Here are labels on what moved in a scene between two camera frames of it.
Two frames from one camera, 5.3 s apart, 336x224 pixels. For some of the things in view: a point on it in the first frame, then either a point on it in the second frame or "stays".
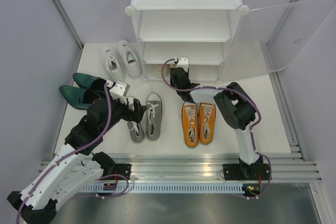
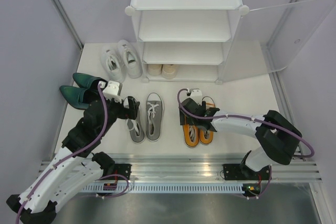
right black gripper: (172, 84) → (182, 118)
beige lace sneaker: (157, 70) → (154, 69)
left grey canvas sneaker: (136, 129) stays
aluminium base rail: (176, 167) stays
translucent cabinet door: (269, 39) stays
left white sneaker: (112, 64) stays
